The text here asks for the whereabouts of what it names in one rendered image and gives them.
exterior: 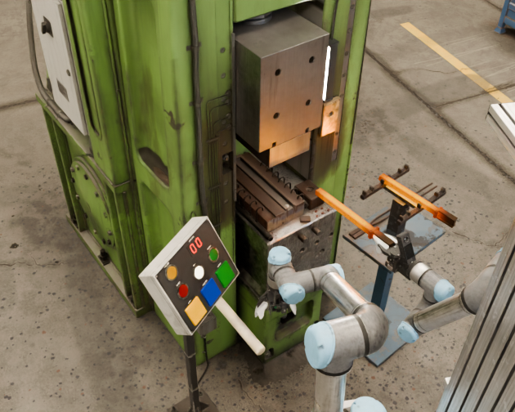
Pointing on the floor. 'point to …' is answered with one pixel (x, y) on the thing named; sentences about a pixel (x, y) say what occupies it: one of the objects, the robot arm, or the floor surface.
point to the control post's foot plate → (197, 407)
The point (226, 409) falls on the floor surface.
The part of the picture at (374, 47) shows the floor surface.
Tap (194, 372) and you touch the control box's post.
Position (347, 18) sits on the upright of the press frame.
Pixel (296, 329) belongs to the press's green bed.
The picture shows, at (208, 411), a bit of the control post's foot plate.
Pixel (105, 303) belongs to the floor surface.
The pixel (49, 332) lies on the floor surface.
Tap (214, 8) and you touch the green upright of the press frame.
